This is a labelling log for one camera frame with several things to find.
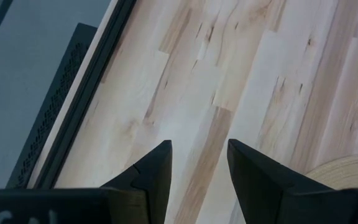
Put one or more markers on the black perforated floor panel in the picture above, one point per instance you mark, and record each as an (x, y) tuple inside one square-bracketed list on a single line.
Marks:
[(57, 99)]

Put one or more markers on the round wooden board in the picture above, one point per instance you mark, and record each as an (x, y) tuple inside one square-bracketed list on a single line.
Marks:
[(353, 171)]

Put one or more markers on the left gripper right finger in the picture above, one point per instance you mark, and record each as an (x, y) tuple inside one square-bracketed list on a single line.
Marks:
[(275, 193)]

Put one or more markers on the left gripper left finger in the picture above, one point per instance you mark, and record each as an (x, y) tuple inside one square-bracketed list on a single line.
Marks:
[(149, 186)]

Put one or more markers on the black aluminium table frame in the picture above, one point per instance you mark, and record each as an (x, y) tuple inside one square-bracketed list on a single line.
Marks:
[(89, 90)]

